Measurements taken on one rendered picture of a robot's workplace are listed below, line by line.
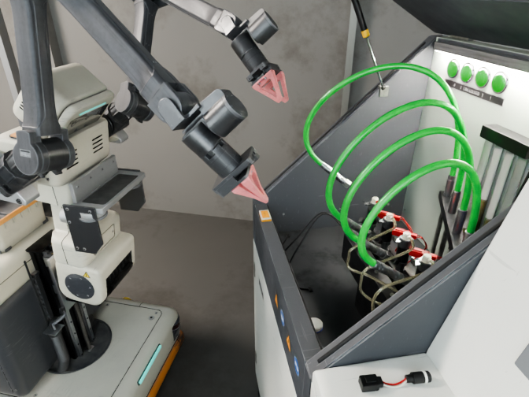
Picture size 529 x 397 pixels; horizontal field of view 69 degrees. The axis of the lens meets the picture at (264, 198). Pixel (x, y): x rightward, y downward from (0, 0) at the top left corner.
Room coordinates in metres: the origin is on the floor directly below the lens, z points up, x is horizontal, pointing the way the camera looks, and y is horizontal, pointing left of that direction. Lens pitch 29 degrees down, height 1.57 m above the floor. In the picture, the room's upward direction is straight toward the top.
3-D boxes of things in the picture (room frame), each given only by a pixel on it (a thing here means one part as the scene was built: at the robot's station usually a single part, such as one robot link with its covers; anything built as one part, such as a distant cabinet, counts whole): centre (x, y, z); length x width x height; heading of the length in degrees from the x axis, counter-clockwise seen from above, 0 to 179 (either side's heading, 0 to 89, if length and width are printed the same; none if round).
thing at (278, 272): (0.81, -0.04, 0.87); 0.62 x 0.04 x 0.16; 10
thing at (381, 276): (0.73, -0.30, 0.91); 0.34 x 0.10 x 0.15; 10
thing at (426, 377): (0.43, -0.22, 0.99); 0.12 x 0.02 x 0.02; 96
